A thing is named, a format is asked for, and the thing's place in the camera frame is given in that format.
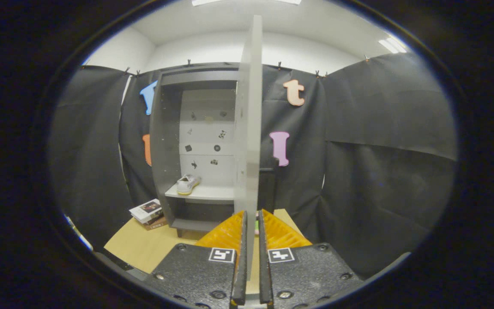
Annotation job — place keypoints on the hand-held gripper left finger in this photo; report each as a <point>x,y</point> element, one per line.
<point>240,274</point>

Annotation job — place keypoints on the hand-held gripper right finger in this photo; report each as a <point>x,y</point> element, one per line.
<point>265,274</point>

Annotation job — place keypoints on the white cover book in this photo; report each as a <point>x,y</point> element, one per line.
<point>146,209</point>

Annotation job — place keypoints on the white shoe yellow sole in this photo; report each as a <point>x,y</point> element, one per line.
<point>188,184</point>

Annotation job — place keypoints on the grey cabinet shelf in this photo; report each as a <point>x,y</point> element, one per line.
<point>204,194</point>

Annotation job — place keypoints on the grey shoe cabinet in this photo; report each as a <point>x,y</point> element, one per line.
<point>163,171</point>

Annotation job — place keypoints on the black backdrop cloth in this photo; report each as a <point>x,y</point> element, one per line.
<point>380,171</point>

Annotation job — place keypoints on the small ceiling light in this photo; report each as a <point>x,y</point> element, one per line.
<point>393,45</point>

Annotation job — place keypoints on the row of black cloth clips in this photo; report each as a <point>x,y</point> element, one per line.
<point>188,62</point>

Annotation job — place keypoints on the long ceiling light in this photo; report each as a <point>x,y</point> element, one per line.
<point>247,1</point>

